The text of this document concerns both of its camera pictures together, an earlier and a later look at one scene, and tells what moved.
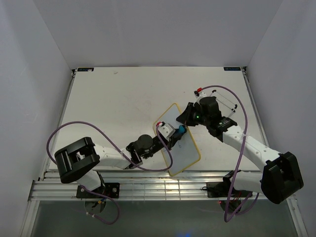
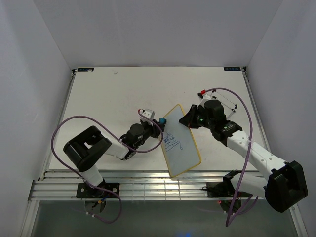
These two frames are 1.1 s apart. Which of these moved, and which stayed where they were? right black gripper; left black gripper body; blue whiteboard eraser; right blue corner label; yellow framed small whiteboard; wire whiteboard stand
Moved: blue whiteboard eraser; left black gripper body
Stayed: right black gripper; wire whiteboard stand; right blue corner label; yellow framed small whiteboard
